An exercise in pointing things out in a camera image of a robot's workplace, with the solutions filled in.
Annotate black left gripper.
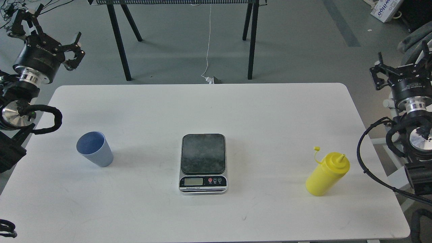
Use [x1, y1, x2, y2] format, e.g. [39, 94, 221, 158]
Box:
[6, 4, 85, 84]

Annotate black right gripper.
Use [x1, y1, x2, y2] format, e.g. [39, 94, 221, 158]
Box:
[370, 40, 432, 106]

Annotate blue plastic cup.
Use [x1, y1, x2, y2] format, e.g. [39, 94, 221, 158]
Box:
[76, 131, 114, 167]

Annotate yellow squeeze bottle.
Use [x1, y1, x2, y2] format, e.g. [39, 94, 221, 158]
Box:
[305, 146, 350, 196]

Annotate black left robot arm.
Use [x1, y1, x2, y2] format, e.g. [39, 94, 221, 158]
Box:
[0, 4, 85, 173]

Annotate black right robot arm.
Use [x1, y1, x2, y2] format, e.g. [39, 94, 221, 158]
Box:
[356, 40, 432, 206]

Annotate digital kitchen scale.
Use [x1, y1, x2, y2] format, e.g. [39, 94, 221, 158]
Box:
[179, 134, 228, 195]

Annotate white cardboard box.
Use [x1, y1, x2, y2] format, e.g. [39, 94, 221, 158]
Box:
[370, 0, 404, 23]

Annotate black metal trestle table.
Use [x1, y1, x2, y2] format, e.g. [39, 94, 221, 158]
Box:
[88, 0, 268, 81]

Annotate white power plug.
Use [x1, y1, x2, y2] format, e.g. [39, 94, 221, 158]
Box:
[205, 77, 216, 84]

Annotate black floor cables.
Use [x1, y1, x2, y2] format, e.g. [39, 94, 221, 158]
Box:
[0, 0, 75, 29]

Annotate white hanging cable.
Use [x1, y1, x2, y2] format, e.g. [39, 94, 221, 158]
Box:
[201, 3, 212, 81]

